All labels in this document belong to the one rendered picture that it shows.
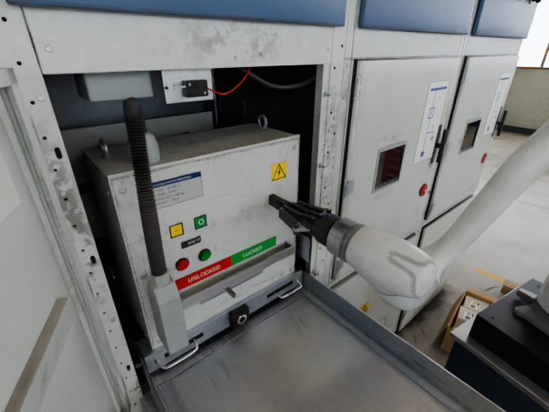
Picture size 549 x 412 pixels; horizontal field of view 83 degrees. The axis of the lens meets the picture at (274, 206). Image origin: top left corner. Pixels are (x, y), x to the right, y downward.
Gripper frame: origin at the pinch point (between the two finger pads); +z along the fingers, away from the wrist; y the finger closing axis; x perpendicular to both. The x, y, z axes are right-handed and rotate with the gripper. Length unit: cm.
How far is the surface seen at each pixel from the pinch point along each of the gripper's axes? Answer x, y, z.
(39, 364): 1, -55, -17
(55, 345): -1, -54, -13
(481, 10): 50, 95, -3
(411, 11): 47, 46, -3
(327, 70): 32.4, 15.3, -0.5
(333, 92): 27.0, 18.0, -0.9
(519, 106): -72, 786, 133
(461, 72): 29, 95, -1
